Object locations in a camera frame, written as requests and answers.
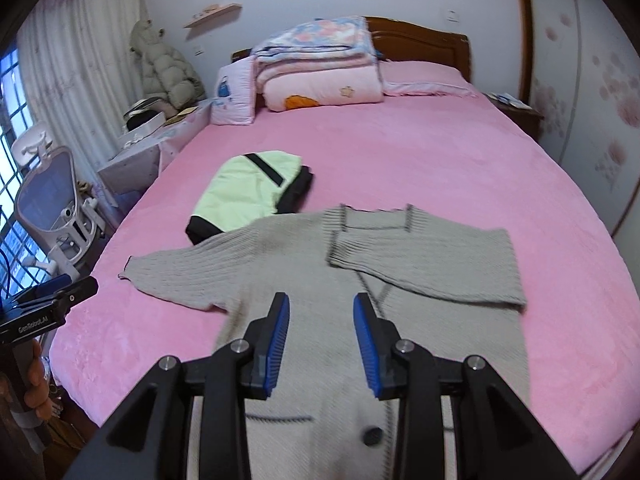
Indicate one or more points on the green and black jacket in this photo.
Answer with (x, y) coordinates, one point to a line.
(240, 185)

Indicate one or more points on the bed with pink blanket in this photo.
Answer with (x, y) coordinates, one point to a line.
(425, 160)

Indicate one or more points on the light wooden wall shelf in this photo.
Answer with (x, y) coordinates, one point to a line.
(212, 15)

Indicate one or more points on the white mesh office chair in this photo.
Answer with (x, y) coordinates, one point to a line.
(50, 190)

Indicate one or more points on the white wall switch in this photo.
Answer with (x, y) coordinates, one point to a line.
(453, 15)

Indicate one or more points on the grey knitted sweater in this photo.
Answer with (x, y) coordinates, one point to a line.
(300, 260)

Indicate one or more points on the white curtain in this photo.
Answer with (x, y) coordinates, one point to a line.
(85, 60)

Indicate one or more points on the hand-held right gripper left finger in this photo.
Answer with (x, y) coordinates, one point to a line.
(277, 345)

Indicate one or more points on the white box with dark cloth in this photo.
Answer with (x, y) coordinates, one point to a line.
(142, 122)

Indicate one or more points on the person's left hand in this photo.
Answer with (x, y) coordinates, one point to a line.
(39, 385)

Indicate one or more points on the beige puffer coat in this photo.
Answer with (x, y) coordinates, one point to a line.
(165, 70)

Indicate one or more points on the papers on nightstand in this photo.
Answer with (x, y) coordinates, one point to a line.
(507, 100)

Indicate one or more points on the wooden headboard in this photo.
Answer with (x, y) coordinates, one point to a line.
(425, 40)

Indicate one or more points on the pink pillow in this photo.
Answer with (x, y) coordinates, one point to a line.
(425, 80)

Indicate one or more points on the pink folded quilt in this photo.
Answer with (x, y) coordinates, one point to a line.
(325, 85)

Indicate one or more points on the white desk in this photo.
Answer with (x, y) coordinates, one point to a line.
(140, 160)

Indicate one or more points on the wooden nightstand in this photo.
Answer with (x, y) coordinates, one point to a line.
(520, 120)

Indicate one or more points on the small pink cushion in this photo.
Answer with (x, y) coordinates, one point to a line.
(235, 95)

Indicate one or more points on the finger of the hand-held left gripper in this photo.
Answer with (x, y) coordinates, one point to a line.
(57, 284)
(80, 290)

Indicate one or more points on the barred window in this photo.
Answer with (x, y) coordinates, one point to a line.
(10, 170)

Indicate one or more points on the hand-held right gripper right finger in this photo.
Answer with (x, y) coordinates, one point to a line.
(367, 345)

